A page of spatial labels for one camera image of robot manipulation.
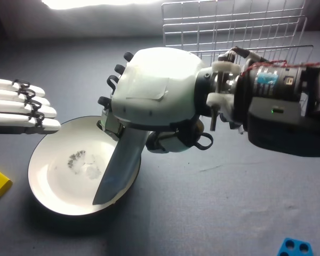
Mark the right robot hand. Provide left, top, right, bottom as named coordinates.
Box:
left=97, top=47, right=214, bottom=154

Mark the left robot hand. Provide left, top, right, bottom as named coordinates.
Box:
left=0, top=77, right=61, bottom=206

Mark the yellow block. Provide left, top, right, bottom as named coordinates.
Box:
left=0, top=164, right=13, bottom=198

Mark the white backdrop sheet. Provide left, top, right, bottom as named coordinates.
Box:
left=0, top=0, right=307, bottom=41

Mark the blue block with holes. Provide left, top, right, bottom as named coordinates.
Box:
left=278, top=230, right=314, bottom=256

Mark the dish drying rack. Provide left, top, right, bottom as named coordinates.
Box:
left=161, top=0, right=315, bottom=70

